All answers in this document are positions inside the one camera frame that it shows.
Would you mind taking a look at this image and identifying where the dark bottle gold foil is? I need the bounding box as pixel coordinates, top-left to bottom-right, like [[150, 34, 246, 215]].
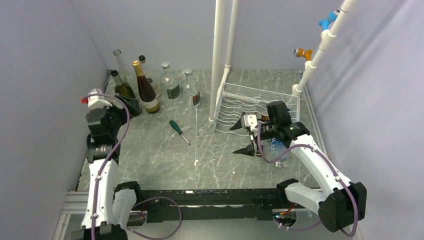
[[132, 60, 160, 114]]

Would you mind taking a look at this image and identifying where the dark bottle grey foil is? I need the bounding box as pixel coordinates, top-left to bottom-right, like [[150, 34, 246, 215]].
[[110, 70, 138, 100]]

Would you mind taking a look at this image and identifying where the blue labelled water bottle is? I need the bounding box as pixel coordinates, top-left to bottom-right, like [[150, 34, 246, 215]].
[[264, 105, 292, 168]]

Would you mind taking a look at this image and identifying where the clear bottle white label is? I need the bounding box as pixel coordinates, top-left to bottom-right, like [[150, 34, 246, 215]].
[[138, 55, 162, 98]]

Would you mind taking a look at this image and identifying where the clear bottle silver cap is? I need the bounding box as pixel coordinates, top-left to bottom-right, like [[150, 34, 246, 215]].
[[160, 61, 181, 102]]

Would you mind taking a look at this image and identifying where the clear bottle dark green label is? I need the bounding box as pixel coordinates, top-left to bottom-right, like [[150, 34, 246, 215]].
[[181, 68, 201, 109]]

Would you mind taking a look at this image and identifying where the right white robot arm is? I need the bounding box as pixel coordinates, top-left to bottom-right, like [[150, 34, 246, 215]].
[[230, 101, 367, 238]]

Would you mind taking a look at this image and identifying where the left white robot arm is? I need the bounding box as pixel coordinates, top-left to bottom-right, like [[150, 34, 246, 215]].
[[70, 92, 144, 240]]

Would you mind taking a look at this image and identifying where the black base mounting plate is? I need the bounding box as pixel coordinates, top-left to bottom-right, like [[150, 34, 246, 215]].
[[110, 188, 309, 223]]

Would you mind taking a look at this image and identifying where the orange pipe nozzle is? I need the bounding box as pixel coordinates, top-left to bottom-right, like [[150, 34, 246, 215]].
[[293, 47, 313, 61]]

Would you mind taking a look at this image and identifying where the slanted white pipe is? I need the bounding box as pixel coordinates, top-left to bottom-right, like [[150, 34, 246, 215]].
[[289, 0, 357, 103]]

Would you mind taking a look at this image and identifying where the blue pipe nozzle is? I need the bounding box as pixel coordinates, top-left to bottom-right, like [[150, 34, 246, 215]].
[[318, 9, 340, 31]]

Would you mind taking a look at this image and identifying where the thick white vertical pipe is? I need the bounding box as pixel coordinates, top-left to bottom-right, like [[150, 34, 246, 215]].
[[208, 0, 226, 126]]

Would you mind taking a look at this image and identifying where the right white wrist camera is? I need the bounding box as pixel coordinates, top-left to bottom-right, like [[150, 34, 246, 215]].
[[240, 114, 258, 133]]

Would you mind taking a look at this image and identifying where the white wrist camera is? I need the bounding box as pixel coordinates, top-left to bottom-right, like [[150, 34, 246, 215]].
[[80, 95, 112, 110], [240, 114, 258, 133]]

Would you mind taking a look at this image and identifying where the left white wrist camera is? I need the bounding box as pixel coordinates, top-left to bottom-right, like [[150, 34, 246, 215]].
[[80, 95, 112, 110]]

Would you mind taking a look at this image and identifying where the white wire wine rack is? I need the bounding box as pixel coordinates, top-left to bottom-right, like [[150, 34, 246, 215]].
[[214, 82, 300, 137]]

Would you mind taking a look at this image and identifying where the green handled screwdriver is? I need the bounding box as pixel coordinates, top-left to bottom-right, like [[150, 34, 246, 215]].
[[169, 120, 191, 146]]

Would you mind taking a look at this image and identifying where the aluminium frame rail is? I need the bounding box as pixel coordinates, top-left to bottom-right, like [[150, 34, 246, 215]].
[[52, 188, 364, 240]]

